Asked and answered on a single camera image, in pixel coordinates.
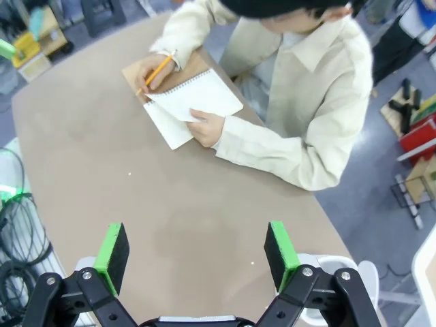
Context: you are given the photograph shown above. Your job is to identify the black wire rack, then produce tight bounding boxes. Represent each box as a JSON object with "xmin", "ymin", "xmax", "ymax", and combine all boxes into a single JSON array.
[{"xmin": 389, "ymin": 170, "xmax": 436, "ymax": 209}]

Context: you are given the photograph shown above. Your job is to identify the wooden board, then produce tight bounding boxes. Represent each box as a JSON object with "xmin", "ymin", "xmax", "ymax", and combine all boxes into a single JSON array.
[{"xmin": 404, "ymin": 155, "xmax": 436, "ymax": 202}]

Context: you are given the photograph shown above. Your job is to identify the person's left forearm cream sleeve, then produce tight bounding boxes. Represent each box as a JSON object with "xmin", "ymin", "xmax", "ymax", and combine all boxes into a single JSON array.
[{"xmin": 211, "ymin": 115, "xmax": 341, "ymax": 191}]

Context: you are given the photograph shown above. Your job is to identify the black cable bundle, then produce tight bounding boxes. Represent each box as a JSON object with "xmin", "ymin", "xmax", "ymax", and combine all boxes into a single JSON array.
[{"xmin": 0, "ymin": 146, "xmax": 57, "ymax": 327}]

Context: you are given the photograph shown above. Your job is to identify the person's left hand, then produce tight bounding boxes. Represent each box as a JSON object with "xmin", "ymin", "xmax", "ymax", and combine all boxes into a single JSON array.
[{"xmin": 186, "ymin": 108, "xmax": 226, "ymax": 149}]

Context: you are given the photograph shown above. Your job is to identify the person's right hand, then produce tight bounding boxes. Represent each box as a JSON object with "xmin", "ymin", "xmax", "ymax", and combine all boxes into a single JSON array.
[{"xmin": 134, "ymin": 53, "xmax": 178, "ymax": 95}]

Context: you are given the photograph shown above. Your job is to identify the dark gray stool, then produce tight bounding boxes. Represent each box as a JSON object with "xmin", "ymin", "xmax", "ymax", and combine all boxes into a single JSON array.
[{"xmin": 80, "ymin": 0, "xmax": 133, "ymax": 39}]

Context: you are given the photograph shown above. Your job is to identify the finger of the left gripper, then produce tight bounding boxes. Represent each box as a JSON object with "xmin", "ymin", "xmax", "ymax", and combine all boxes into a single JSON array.
[{"xmin": 0, "ymin": 38, "xmax": 18, "ymax": 57}]

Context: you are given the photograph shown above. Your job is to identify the person's torso cream jacket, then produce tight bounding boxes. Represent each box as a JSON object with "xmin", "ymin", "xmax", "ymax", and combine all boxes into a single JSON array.
[{"xmin": 217, "ymin": 13, "xmax": 374, "ymax": 191}]

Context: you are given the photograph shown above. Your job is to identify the white power strip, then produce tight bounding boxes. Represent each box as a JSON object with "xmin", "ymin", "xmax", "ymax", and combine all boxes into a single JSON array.
[{"xmin": 394, "ymin": 173, "xmax": 426, "ymax": 230}]

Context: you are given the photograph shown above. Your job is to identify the white lidded trash bin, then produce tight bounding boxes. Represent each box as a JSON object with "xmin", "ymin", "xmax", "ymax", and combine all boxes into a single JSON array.
[{"xmin": 299, "ymin": 253, "xmax": 382, "ymax": 324}]

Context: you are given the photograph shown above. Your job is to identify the black blocks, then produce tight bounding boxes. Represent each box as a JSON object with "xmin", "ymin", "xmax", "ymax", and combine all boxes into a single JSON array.
[{"xmin": 388, "ymin": 78, "xmax": 424, "ymax": 136}]

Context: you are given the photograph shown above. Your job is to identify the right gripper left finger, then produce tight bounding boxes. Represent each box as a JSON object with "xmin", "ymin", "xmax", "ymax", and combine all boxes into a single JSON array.
[{"xmin": 22, "ymin": 223, "xmax": 139, "ymax": 327}]

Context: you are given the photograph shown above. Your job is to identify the yellow bag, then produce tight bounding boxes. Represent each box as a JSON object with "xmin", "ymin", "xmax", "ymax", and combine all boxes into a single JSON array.
[{"xmin": 408, "ymin": 94, "xmax": 436, "ymax": 127}]

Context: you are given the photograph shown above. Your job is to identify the yellow pencil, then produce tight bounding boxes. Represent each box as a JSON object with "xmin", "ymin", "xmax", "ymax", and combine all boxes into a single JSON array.
[{"xmin": 135, "ymin": 50, "xmax": 178, "ymax": 97}]

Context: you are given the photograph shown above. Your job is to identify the person's right forearm cream sleeve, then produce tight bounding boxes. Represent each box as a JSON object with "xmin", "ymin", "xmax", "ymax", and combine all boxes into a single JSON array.
[{"xmin": 149, "ymin": 10, "xmax": 219, "ymax": 72}]

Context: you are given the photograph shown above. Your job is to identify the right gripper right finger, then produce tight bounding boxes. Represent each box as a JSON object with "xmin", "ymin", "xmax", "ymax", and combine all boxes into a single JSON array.
[{"xmin": 255, "ymin": 220, "xmax": 382, "ymax": 327}]

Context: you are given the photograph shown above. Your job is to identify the yellow crate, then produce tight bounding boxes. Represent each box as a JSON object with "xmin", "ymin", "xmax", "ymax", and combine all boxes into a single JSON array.
[{"xmin": 11, "ymin": 33, "xmax": 47, "ymax": 71}]

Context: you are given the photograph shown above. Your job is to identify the spiral notebook brown cover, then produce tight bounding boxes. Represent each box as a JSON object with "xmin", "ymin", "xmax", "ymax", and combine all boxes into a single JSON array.
[{"xmin": 121, "ymin": 61, "xmax": 245, "ymax": 151}]

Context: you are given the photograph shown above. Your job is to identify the person's head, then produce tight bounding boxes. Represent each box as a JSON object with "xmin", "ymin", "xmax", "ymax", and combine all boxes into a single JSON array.
[{"xmin": 262, "ymin": 5, "xmax": 352, "ymax": 35}]

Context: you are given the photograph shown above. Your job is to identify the wooden cart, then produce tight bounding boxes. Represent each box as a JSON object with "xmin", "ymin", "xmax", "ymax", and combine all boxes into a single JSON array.
[{"xmin": 29, "ymin": 5, "xmax": 75, "ymax": 59}]

